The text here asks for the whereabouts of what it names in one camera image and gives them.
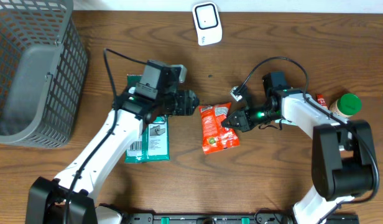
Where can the grey plastic mesh basket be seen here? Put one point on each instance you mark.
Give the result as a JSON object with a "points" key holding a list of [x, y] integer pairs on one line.
{"points": [[43, 66]]}

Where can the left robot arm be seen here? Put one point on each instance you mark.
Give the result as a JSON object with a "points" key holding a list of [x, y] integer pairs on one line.
{"points": [[70, 197]]}

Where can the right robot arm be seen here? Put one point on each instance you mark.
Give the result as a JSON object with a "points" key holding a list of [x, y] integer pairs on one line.
{"points": [[343, 162]]}

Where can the teal white snack packet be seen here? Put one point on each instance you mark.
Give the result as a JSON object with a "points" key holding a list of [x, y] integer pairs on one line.
{"points": [[284, 122]]}

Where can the white barcode scanner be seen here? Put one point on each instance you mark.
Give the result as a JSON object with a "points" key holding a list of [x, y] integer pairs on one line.
{"points": [[207, 23]]}

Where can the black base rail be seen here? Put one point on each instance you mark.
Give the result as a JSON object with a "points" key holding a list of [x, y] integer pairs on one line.
{"points": [[210, 217]]}

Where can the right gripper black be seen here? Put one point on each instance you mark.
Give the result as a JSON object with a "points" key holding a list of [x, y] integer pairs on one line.
{"points": [[245, 122]]}

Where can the green white snack bag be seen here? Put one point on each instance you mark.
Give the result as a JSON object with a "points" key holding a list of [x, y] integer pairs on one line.
{"points": [[152, 145]]}

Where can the green-lid white jar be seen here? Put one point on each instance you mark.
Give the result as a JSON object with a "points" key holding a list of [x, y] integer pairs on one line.
{"points": [[346, 106]]}

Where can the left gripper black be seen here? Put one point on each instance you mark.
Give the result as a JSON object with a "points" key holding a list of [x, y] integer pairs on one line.
{"points": [[192, 101]]}

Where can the red snack packet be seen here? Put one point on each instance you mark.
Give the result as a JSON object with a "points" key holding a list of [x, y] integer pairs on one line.
{"points": [[215, 137]]}

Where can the small red wrapper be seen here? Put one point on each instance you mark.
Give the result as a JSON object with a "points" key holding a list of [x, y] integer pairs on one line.
{"points": [[321, 100]]}

